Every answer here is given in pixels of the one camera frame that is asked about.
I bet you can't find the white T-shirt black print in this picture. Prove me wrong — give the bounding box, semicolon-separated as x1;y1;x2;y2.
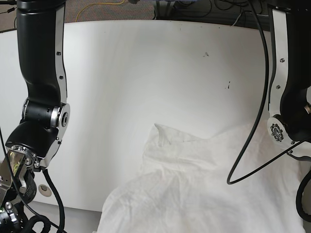
97;124;308;233

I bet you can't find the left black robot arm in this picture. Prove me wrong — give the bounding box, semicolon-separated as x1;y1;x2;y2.
267;0;311;162

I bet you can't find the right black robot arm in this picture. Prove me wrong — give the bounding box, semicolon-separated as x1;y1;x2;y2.
0;0;70;233

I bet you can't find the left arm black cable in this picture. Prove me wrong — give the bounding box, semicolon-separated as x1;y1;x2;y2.
226;0;304;185

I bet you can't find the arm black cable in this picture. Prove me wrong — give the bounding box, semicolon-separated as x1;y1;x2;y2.
226;0;304;185
0;126;66;233

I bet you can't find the yellow cable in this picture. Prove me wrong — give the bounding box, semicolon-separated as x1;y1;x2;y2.
76;0;127;22

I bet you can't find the left table cable grommet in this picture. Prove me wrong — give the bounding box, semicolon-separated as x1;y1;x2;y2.
38;184;52;197

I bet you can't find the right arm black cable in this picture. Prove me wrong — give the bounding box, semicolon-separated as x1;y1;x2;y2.
0;126;66;233

